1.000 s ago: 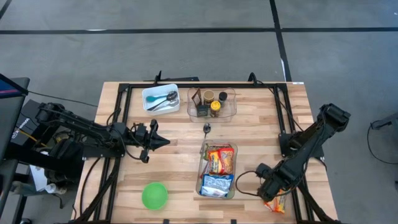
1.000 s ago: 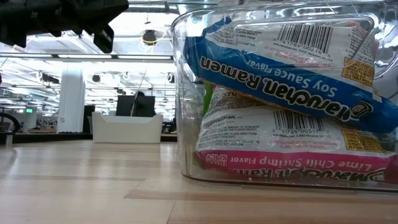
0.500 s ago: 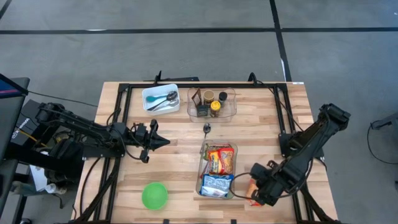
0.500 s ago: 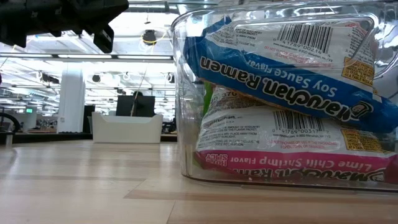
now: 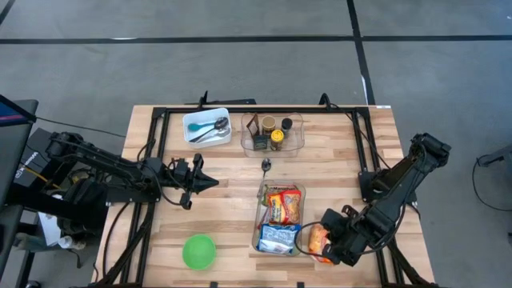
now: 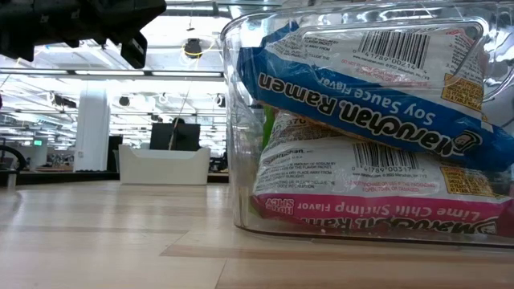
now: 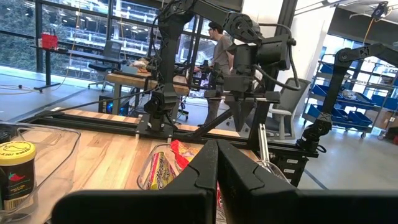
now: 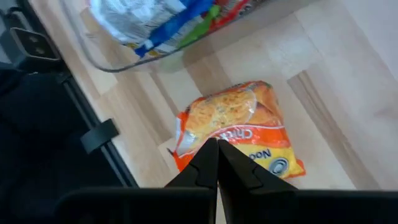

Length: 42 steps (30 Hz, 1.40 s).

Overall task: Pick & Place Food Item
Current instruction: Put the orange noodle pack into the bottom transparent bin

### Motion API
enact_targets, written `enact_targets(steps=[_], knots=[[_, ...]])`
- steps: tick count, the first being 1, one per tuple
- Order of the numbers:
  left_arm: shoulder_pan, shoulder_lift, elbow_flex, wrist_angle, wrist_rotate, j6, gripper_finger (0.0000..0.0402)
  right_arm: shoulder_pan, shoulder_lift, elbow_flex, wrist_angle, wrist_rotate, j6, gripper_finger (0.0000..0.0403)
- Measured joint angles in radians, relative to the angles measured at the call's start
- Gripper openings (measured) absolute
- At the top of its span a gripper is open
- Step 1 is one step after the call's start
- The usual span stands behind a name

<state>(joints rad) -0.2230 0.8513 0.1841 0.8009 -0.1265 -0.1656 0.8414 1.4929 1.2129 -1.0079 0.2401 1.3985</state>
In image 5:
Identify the large clear plastic bin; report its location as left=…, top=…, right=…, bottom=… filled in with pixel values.
left=251, top=179, right=307, bottom=258

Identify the brown white-label spice packet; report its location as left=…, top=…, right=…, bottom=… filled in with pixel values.
left=245, top=113, right=261, bottom=139

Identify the yellow-lid spice jar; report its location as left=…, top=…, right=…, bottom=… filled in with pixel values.
left=270, top=128, right=286, bottom=152

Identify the white paper bag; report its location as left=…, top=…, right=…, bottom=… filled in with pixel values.
left=38, top=210, right=75, bottom=249

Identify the green plastic bowl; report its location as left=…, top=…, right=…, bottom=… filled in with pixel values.
left=182, top=234, right=218, bottom=271

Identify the black metal table frame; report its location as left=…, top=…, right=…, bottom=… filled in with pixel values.
left=94, top=104, right=437, bottom=288

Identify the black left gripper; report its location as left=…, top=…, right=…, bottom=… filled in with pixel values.
left=171, top=153, right=220, bottom=201

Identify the black left wrist camera cable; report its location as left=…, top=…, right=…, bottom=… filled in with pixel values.
left=151, top=159, right=194, bottom=211

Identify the thick black cable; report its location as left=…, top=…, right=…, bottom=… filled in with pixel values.
left=102, top=202, right=133, bottom=281

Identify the tan-lid spice jar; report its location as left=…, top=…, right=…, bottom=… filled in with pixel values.
left=262, top=114, right=277, bottom=135

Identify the red beef ramen packet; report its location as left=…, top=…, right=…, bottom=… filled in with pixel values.
left=266, top=190, right=302, bottom=226

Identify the dark computer monitor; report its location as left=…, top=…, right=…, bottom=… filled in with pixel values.
left=0, top=94, right=40, bottom=209

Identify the black box white logo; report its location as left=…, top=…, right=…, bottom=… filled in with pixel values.
left=14, top=126, right=85, bottom=189

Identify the silver metal spoon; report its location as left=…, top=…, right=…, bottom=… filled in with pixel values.
left=195, top=126, right=232, bottom=144

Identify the small clear plastic bin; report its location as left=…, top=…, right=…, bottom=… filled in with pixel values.
left=240, top=110, right=306, bottom=158

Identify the dark steel spoon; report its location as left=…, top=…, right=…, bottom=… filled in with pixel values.
left=188, top=116, right=230, bottom=144
left=257, top=158, right=273, bottom=199

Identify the white plastic bin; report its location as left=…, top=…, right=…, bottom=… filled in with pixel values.
left=182, top=107, right=233, bottom=150

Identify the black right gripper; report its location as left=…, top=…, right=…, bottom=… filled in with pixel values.
left=319, top=204, right=363, bottom=267

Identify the dark grey stand foot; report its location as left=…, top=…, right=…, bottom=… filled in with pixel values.
left=475, top=143, right=512, bottom=168

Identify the teal silicone spoon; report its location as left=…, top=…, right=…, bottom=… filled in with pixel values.
left=187, top=121, right=218, bottom=134

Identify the thin black floor cable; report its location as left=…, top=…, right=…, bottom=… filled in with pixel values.
left=471, top=158, right=512, bottom=213

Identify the orange ramen packet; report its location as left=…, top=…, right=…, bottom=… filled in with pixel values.
left=306, top=222, right=335, bottom=265

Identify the yellow cable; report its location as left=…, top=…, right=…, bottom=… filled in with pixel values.
left=22, top=163, right=61, bottom=191

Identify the blue ramen packet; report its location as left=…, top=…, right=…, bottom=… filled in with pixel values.
left=258, top=223, right=302, bottom=255

